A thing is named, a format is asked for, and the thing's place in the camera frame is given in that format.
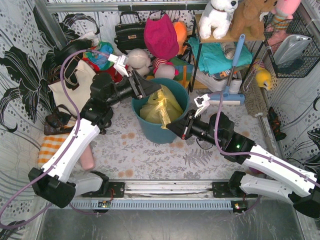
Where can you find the red clothing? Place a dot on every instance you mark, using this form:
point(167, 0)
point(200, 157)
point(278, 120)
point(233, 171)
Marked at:
point(110, 71)

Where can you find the black orange cloth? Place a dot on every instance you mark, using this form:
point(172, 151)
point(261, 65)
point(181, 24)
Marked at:
point(275, 124)

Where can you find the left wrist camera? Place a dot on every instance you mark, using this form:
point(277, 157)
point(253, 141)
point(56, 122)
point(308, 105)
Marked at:
point(119, 63)

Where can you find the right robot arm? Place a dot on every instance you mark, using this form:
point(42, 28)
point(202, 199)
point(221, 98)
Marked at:
point(286, 182)

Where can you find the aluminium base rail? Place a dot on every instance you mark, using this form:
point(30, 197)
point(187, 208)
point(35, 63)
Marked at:
point(179, 195)

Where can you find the yellow plush toy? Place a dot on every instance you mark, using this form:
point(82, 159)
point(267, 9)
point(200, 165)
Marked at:
point(262, 76)

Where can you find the white plush dog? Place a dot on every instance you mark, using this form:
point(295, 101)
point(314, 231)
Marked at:
point(216, 18)

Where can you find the teal folded cloth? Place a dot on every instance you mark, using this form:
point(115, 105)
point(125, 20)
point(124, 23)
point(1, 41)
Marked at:
point(212, 59)

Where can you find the silver foil pouch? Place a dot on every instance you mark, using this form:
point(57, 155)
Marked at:
point(291, 48)

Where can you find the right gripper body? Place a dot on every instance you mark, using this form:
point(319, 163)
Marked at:
point(187, 128)

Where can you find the pink head plush doll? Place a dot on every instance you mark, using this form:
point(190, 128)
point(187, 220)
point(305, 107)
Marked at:
point(164, 69)

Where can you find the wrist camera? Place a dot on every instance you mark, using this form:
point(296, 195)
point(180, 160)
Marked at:
point(201, 103)
point(119, 63)

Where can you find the black leather handbag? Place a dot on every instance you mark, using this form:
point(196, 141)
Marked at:
point(130, 36)

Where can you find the cream canvas tote bag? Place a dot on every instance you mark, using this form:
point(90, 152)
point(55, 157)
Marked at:
point(78, 88)

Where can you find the brown patterned bag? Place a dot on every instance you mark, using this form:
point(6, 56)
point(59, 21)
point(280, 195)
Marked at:
point(60, 122)

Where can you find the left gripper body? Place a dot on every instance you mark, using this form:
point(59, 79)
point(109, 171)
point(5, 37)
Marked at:
point(136, 84)

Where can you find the colorful printed cloth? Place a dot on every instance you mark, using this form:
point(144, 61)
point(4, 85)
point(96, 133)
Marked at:
point(98, 60)

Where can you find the brown teddy bear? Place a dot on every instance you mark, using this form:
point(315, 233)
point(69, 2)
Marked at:
point(247, 15)

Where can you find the magenta cloth bag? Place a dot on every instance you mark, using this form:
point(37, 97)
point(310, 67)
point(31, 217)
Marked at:
point(160, 38)

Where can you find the yellow trash bag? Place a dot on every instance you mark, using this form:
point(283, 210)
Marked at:
point(161, 108)

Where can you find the black wire basket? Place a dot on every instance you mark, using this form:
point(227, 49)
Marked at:
point(303, 65)

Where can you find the black round hat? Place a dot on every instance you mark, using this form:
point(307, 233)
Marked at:
point(71, 48)

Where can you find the orange checkered towel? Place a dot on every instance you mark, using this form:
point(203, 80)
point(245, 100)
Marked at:
point(50, 145)

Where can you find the rainbow folded cloth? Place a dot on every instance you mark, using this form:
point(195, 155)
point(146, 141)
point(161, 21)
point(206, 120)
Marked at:
point(184, 68)

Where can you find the orange plush toy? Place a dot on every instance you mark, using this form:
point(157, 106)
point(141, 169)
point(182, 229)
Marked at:
point(181, 35)

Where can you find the pink plush toy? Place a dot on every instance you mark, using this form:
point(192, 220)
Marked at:
point(283, 14)

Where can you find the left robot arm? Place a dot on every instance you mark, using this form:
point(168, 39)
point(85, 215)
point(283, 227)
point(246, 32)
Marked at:
point(52, 182)

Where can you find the cream plush lamb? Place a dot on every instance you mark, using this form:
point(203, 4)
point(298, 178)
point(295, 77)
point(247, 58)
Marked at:
point(139, 60)

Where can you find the teal trash bin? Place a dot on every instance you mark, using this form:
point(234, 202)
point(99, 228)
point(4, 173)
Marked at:
point(153, 131)

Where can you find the blue floor mop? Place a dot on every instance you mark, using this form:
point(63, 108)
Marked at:
point(228, 97)

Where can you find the pink sponge roll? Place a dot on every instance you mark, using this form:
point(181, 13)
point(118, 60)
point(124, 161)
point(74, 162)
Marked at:
point(87, 159)

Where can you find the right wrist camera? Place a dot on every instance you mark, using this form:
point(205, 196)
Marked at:
point(201, 103)

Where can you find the white storage box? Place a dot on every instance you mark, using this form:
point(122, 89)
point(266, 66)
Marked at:
point(219, 84)

